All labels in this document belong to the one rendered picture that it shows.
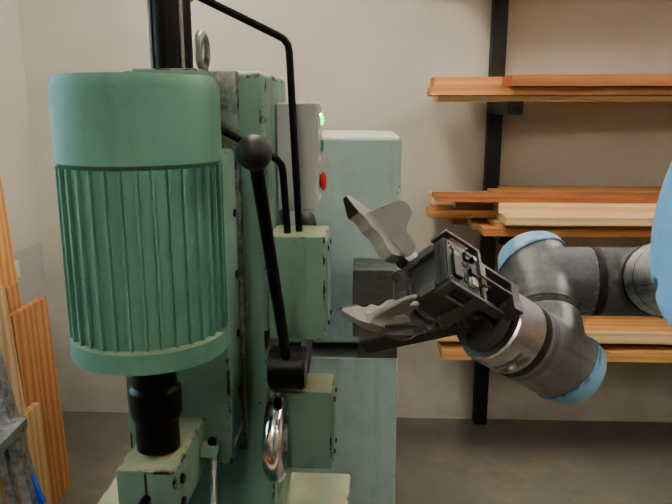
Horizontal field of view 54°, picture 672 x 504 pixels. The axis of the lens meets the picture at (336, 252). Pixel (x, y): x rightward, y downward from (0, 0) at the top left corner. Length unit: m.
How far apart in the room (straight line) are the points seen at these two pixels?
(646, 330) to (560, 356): 2.13
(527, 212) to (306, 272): 1.78
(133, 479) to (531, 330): 0.48
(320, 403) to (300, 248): 0.22
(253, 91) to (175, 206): 0.27
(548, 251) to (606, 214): 1.81
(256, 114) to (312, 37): 2.10
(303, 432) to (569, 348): 0.40
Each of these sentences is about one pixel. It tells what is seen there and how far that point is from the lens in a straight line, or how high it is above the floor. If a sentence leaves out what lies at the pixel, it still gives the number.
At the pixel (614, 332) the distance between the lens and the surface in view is 2.82.
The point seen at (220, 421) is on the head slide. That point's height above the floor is 1.06.
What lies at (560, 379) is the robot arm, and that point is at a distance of 0.80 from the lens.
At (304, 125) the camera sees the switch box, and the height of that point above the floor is 1.45.
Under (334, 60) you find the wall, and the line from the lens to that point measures 2.98.
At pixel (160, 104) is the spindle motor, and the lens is 0.67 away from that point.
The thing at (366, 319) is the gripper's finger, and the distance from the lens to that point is 0.62.
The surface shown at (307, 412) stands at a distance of 0.96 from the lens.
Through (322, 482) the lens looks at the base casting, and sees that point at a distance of 1.28.
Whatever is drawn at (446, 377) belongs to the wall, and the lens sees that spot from 3.25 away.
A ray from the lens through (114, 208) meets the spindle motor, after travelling 0.68.
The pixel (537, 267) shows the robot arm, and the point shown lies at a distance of 0.86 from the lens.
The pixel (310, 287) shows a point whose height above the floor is 1.23.
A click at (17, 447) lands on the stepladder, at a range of 1.80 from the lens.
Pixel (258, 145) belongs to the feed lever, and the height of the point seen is 1.44.
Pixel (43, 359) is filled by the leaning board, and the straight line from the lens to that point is 2.69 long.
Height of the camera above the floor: 1.47
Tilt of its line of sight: 12 degrees down
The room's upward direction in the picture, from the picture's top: straight up
